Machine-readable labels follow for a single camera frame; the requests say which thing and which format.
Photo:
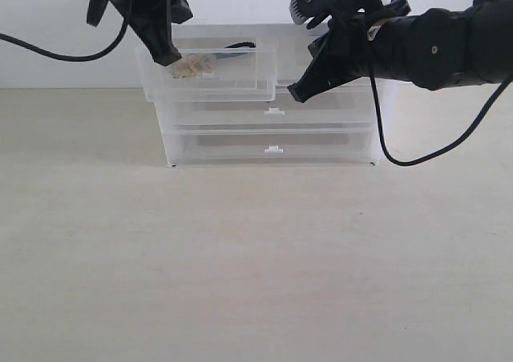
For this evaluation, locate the clear middle wide drawer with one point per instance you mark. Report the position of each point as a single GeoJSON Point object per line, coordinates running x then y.
{"type": "Point", "coordinates": [355, 105]}

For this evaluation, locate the yellow keychain with black strap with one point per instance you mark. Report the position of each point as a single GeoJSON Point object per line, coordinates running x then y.
{"type": "Point", "coordinates": [202, 65]}

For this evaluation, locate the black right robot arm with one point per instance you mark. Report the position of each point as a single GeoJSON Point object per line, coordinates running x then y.
{"type": "Point", "coordinates": [434, 50]}

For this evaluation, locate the clear wide drawer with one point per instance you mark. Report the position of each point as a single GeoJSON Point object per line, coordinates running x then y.
{"type": "Point", "coordinates": [271, 146]}
{"type": "Point", "coordinates": [355, 105]}

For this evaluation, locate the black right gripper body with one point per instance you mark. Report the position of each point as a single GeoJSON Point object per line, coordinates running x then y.
{"type": "Point", "coordinates": [344, 51]}

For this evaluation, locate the white translucent drawer cabinet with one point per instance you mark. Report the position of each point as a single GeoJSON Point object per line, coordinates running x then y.
{"type": "Point", "coordinates": [269, 20]}

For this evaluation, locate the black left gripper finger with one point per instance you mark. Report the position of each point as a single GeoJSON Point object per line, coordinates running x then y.
{"type": "Point", "coordinates": [181, 11]}
{"type": "Point", "coordinates": [153, 27]}

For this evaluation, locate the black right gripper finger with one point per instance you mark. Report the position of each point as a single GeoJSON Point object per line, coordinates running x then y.
{"type": "Point", "coordinates": [323, 74]}

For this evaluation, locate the clear bottom wide drawer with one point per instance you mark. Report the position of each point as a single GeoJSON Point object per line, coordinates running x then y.
{"type": "Point", "coordinates": [271, 146]}

